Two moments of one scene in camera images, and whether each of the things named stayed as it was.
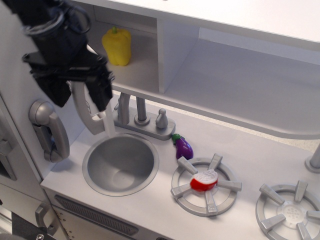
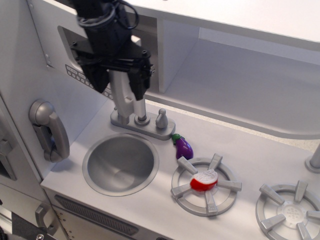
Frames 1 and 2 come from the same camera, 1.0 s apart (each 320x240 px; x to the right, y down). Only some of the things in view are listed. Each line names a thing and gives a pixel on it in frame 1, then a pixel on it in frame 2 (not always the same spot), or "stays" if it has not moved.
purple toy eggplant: x=183 y=148 stays
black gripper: x=64 y=50 → x=109 y=44
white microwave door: x=23 y=90 → x=58 y=22
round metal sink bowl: x=120 y=166 stays
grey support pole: x=312 y=163 stays
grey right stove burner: x=286 y=212 stays
